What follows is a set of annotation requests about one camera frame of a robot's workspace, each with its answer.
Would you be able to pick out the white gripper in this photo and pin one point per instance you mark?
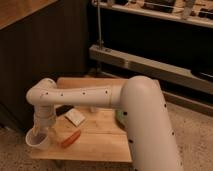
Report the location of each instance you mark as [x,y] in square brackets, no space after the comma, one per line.
[44,116]

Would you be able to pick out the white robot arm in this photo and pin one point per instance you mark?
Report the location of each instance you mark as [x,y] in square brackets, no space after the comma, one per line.
[151,138]

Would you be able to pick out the orange carrot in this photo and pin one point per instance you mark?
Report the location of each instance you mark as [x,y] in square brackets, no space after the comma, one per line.
[70,140]

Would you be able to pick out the small wooden table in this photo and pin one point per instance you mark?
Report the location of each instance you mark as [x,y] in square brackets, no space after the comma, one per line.
[100,139]

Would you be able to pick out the green plate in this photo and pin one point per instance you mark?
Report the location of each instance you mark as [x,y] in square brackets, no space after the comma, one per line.
[119,115]

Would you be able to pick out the dark wooden cabinet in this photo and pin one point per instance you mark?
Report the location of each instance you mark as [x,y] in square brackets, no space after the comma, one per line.
[51,43]

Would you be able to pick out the metal shelf rack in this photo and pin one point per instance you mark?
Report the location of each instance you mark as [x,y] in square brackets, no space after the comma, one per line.
[177,52]

